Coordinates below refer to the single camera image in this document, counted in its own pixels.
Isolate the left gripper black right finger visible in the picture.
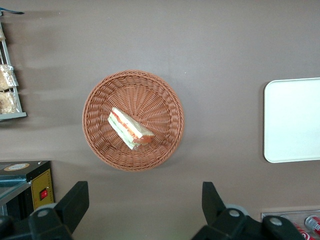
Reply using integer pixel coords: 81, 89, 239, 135
191, 181, 306, 240

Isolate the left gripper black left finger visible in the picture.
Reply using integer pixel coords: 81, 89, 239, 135
0, 180, 90, 240

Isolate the triangle sandwich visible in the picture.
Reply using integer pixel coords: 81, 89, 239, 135
107, 106, 156, 151

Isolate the white rectangular plastic tray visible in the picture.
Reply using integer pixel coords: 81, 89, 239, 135
263, 77, 320, 164

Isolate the brown round wicker basket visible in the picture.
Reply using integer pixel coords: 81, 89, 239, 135
81, 69, 185, 173

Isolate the clear acrylic can holder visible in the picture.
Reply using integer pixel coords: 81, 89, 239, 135
260, 210, 320, 240

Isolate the red soda can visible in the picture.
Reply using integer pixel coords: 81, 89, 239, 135
291, 221, 316, 240
304, 215, 320, 233

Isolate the grey metal display rack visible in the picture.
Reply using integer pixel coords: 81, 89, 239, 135
0, 21, 28, 122

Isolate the dark blue thin strip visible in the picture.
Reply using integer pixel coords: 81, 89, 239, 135
0, 6, 25, 16

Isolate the black yellow machine red switch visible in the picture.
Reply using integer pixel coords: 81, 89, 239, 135
0, 160, 56, 221

